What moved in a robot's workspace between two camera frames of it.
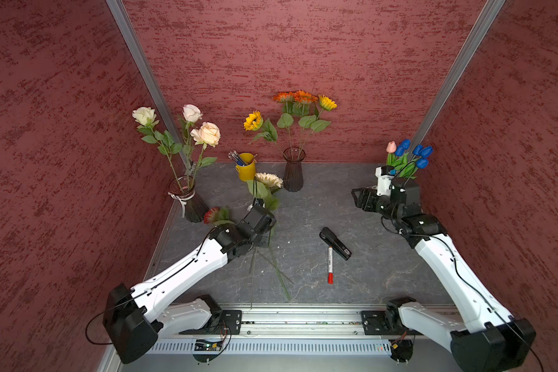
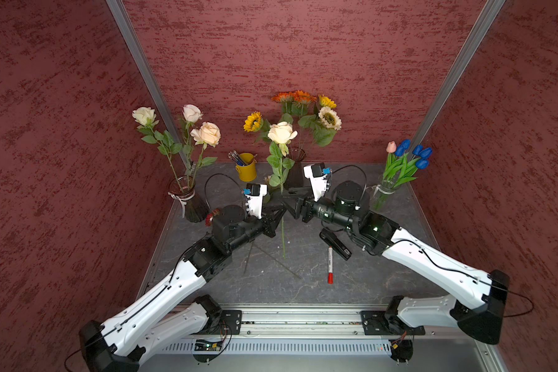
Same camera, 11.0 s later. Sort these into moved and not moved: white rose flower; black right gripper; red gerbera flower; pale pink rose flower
Moved: black right gripper
Not moved: red gerbera flower; white rose flower; pale pink rose flower
